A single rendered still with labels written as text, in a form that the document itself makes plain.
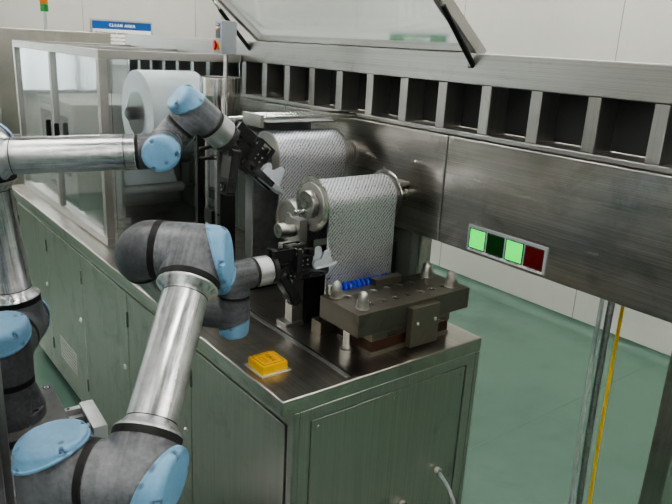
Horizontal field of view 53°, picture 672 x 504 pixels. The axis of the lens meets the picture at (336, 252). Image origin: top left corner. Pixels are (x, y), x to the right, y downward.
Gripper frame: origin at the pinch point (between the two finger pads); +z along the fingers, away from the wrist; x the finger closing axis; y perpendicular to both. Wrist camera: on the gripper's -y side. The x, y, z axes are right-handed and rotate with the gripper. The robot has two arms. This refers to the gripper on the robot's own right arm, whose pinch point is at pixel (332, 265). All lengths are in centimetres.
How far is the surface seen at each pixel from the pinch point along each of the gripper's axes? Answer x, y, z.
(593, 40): 100, 66, 263
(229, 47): 58, 54, 0
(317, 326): -0.7, -16.6, -4.6
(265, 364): -12.4, -16.6, -28.2
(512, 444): 18, -109, 121
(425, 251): 13, -7, 49
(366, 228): -0.3, 8.9, 11.1
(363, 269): -0.2, -3.0, 11.0
